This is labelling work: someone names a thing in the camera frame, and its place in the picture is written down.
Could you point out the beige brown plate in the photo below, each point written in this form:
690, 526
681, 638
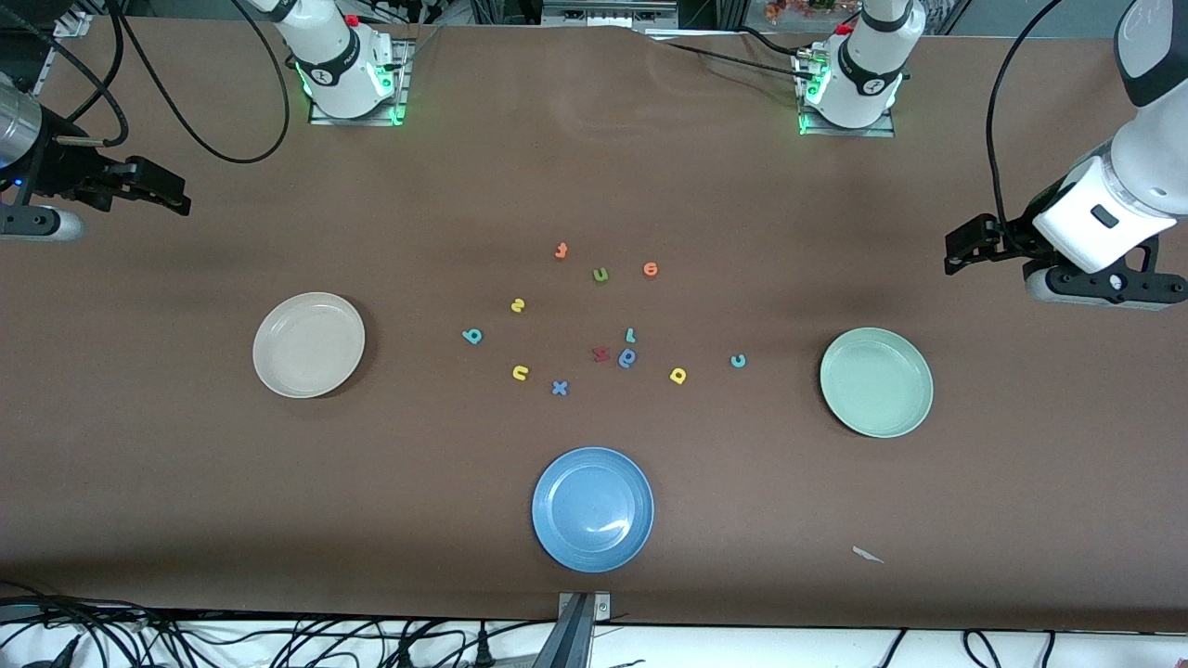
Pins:
306, 345

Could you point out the orange leafy decoration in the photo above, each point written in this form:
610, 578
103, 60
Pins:
789, 9

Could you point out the grey power strip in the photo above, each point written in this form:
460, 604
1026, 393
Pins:
608, 14

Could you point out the blue plate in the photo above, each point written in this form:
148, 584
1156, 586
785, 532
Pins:
592, 510

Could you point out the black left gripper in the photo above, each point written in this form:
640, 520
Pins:
1019, 228

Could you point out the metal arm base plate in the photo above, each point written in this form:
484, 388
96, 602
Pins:
353, 121
854, 132

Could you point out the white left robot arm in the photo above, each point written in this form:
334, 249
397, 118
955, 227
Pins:
1077, 232

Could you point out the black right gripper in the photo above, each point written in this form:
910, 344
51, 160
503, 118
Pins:
58, 167

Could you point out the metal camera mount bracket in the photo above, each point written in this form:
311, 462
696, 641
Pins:
575, 640

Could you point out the blue foam letter a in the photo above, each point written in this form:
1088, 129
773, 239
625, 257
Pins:
621, 359

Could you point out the aluminium frame rail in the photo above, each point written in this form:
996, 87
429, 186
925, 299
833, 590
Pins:
72, 25

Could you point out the brown table cover sheet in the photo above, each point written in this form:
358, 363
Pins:
594, 167

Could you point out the white paper scrap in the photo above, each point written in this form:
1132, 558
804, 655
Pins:
866, 554

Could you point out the pale green plate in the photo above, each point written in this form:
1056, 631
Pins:
877, 382

